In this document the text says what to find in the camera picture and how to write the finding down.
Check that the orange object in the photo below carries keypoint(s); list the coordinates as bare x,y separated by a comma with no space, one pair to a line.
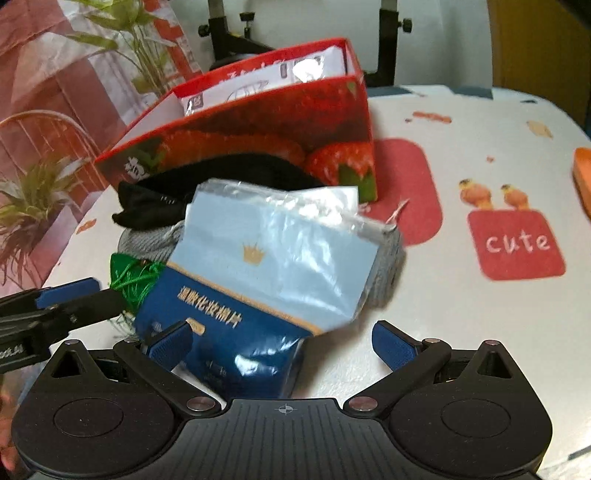
584,180

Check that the blue cotton pad packet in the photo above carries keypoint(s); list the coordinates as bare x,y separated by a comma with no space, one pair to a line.
258,277

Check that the brown wooden panel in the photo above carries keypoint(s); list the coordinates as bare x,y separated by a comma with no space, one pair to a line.
540,46

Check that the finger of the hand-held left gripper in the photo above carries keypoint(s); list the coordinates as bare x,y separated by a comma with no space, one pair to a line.
92,307
69,291

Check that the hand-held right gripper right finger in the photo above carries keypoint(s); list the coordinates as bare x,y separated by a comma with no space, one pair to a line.
392,345

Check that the plant print curtain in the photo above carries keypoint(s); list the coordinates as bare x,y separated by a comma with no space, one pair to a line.
46,101

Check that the white printed packet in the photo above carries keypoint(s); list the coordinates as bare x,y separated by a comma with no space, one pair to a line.
231,94

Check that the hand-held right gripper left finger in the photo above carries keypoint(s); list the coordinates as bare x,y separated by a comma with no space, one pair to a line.
168,345

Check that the black exercise bike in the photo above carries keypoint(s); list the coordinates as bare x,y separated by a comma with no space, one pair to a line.
235,46

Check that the green mesh scrubber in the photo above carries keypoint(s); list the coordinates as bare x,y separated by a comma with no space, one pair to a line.
134,279

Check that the red strawberry print box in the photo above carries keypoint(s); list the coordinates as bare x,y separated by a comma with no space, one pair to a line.
258,120

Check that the grey knitted cloth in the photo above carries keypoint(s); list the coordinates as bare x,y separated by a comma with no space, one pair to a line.
388,267

